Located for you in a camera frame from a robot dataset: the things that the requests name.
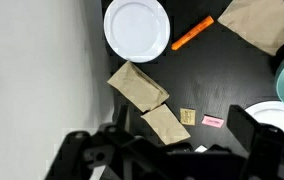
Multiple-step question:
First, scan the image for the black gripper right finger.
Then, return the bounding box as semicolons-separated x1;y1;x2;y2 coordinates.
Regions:
226;104;284;180

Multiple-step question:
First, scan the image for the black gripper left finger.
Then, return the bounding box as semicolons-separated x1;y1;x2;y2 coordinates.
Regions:
45;104;171;180

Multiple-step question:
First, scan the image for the orange marker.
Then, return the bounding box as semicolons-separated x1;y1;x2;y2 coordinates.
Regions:
170;15;215;52

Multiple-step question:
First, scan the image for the white round plate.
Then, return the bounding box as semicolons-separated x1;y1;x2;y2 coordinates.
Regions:
244;100;284;138
103;0;172;64

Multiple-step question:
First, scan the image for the small white card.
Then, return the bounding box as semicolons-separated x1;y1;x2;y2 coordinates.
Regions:
201;114;225;129

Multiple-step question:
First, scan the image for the white sweetener packet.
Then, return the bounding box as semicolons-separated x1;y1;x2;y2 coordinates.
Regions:
193;144;208;154

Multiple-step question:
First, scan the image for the yellow sweetener packet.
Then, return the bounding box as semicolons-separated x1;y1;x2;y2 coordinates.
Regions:
179;107;197;127

